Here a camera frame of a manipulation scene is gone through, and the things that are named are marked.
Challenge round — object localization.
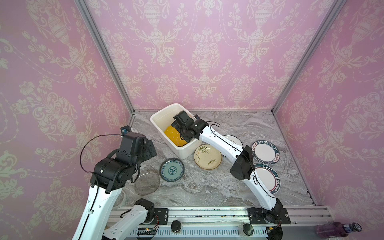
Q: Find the yellow white-dotted scalloped plate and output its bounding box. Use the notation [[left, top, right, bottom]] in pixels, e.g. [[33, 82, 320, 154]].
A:
[[164, 126, 187, 147]]

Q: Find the white plate green lettered rim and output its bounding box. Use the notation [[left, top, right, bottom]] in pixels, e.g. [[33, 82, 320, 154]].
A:
[[251, 140, 281, 165]]

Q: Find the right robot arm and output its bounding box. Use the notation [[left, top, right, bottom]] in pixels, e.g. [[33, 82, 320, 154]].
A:
[[172, 111, 283, 224]]

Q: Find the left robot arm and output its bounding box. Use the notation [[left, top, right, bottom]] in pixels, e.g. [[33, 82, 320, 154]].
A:
[[73, 126, 157, 240]]

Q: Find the white plastic bin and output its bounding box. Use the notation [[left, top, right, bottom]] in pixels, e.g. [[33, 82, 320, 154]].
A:
[[150, 103, 202, 160]]

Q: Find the cream plate with green leaves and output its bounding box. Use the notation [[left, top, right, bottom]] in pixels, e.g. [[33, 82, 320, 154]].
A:
[[194, 144, 222, 170]]

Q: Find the clear glass plate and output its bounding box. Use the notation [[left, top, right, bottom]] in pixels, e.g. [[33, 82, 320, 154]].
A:
[[134, 171, 160, 196]]

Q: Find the teal patterned small plate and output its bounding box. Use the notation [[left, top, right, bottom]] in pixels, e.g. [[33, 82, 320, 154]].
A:
[[160, 158, 185, 182]]

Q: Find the white plate with clover emblem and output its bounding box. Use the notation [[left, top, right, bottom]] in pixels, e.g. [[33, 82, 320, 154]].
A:
[[224, 135, 244, 147]]

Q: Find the tape roll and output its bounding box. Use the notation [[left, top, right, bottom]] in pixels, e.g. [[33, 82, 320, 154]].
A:
[[114, 191, 126, 209]]

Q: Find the left black knob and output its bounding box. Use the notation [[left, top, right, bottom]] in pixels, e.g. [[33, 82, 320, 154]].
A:
[[171, 220, 182, 234]]

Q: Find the black knob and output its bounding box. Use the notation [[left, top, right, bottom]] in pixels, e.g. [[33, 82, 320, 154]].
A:
[[171, 220, 182, 234], [240, 223, 254, 237]]

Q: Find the white plate red-green rim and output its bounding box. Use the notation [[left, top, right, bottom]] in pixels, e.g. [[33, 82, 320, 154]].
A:
[[254, 164, 281, 194]]

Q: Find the right black knob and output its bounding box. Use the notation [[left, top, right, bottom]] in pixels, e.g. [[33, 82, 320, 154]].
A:
[[240, 223, 254, 237]]

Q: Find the purple plastic bottle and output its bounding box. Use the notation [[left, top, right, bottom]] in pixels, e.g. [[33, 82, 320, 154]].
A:
[[315, 222, 363, 239]]

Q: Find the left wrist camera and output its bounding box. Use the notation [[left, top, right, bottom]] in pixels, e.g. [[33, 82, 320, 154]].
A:
[[120, 126, 132, 136]]

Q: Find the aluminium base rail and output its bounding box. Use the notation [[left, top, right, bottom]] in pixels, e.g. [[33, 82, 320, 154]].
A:
[[106, 207, 333, 240]]

